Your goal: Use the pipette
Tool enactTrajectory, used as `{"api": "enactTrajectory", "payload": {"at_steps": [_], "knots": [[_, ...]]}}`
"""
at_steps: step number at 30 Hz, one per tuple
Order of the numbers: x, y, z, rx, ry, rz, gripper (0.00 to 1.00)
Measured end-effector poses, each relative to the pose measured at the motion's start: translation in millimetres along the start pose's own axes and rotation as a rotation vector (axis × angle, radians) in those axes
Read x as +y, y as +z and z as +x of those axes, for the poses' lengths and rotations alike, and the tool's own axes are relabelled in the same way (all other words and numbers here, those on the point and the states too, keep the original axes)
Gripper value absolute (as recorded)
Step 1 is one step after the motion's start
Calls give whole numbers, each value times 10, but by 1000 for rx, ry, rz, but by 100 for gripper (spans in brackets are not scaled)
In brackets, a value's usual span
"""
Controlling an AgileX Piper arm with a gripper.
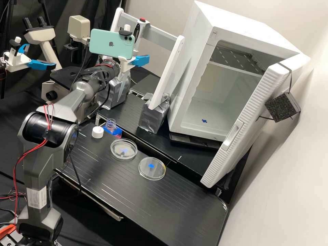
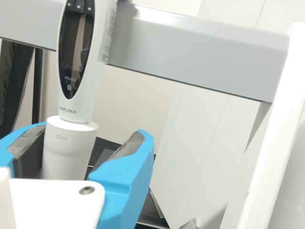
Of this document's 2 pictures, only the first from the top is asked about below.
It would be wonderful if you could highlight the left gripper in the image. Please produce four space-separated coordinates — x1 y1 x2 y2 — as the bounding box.
3 43 57 72

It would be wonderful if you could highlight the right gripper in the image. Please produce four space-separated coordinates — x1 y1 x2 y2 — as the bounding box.
118 54 150 77

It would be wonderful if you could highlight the pipette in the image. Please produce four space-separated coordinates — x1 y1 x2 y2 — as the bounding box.
118 17 151 104

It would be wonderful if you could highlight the cream microscope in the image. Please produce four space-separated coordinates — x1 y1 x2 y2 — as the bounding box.
22 15 104 125

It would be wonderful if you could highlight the left phone holder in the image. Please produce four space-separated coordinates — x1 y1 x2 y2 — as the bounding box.
10 37 22 57

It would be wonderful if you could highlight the black platform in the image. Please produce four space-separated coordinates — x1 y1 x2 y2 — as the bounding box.
96 94 226 196
129 73 164 99
55 124 229 246

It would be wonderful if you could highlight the small bottle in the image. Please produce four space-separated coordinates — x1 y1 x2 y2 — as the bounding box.
105 118 117 134

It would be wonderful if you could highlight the blue bottle holder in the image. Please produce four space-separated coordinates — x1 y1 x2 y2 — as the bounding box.
102 125 123 138

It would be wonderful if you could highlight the petri dish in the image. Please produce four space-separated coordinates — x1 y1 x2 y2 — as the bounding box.
110 138 138 161

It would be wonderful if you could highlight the white incubator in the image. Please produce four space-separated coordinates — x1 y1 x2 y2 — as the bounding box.
166 0 312 143

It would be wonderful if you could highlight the petri dish lid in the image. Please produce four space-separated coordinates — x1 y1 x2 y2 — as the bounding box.
138 156 167 181

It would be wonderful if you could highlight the incubator door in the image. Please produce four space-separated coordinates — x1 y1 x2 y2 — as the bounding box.
200 61 302 189

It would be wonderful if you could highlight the right wrist camera phone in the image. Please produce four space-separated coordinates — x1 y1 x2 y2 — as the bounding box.
90 24 136 61

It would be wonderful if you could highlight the black cable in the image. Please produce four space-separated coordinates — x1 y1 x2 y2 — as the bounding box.
69 38 91 90

